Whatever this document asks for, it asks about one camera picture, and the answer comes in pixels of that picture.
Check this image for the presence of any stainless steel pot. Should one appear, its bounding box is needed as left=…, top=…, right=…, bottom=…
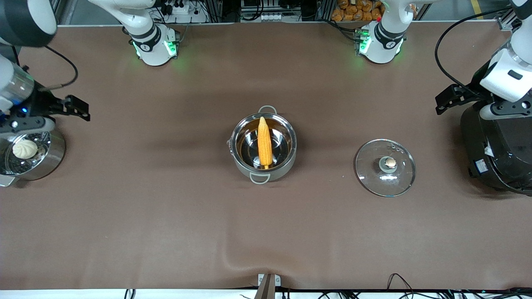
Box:
left=227, top=105, right=298, bottom=184

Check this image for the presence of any metal mount bracket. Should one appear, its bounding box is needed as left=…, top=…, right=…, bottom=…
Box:
left=254, top=273, right=281, bottom=299

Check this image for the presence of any aluminium frame profile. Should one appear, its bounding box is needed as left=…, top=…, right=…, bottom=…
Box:
left=496, top=6, right=520, bottom=32
left=52, top=0, right=73, bottom=26

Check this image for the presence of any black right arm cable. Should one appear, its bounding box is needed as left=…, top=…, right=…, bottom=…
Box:
left=42, top=45, right=79, bottom=91

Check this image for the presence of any steel steamer pot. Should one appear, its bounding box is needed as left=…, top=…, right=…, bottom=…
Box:
left=0, top=125, right=66, bottom=187

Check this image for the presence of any white steamed bun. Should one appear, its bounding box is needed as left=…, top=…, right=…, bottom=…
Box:
left=12, top=139, right=39, bottom=159

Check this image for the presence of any black rice cooker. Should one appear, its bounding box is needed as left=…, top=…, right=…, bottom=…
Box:
left=460, top=103, right=532, bottom=196

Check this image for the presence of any brown table mat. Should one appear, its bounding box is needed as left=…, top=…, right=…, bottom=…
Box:
left=0, top=21, right=532, bottom=291

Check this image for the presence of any glass pot lid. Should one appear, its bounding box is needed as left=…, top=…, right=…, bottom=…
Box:
left=355, top=139, right=416, bottom=197

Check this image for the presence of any bag of orange buns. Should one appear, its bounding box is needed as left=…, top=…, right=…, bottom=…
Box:
left=331, top=0, right=385, bottom=22

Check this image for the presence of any white power strip with plugs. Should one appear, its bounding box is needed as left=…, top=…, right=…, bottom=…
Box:
left=162, top=1, right=192, bottom=15

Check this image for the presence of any yellow corn cob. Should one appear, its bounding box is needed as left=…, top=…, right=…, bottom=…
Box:
left=257, top=117, right=273, bottom=170

